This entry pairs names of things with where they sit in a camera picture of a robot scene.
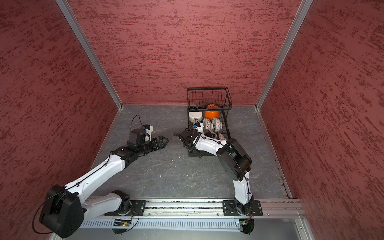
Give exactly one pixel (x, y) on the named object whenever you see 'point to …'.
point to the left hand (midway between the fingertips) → (163, 144)
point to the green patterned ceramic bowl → (217, 125)
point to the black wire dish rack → (209, 99)
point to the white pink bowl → (195, 114)
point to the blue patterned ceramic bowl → (221, 137)
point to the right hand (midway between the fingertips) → (213, 137)
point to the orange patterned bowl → (194, 121)
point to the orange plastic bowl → (211, 114)
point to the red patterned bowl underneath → (207, 124)
